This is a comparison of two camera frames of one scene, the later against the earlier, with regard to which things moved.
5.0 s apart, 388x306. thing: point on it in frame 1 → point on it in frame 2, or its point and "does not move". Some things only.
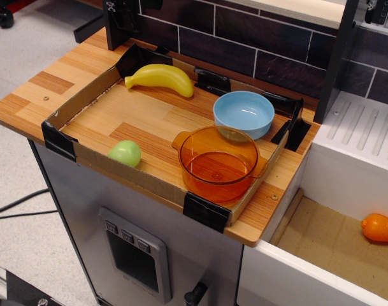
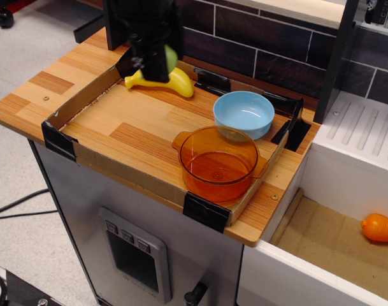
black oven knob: x=194 y=298 does not move
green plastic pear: x=127 y=152 → x=171 y=57
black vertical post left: x=120 y=19 does not move
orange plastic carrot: x=380 y=227 does not move
